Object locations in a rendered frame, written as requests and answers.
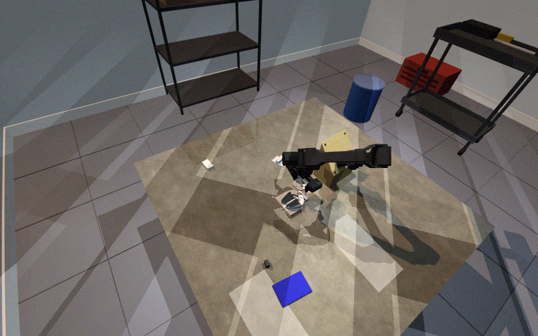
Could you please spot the cream toothed gear jaw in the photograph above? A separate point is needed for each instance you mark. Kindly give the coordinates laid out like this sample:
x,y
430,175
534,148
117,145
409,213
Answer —
x,y
293,204

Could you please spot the blue flat rectangular plate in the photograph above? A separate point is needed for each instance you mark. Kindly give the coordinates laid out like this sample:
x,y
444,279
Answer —
x,y
291,289

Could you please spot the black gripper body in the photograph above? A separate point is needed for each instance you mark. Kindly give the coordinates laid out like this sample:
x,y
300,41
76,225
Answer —
x,y
313,184

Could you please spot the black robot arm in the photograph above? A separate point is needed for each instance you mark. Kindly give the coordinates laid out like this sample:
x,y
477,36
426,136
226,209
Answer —
x,y
312,158

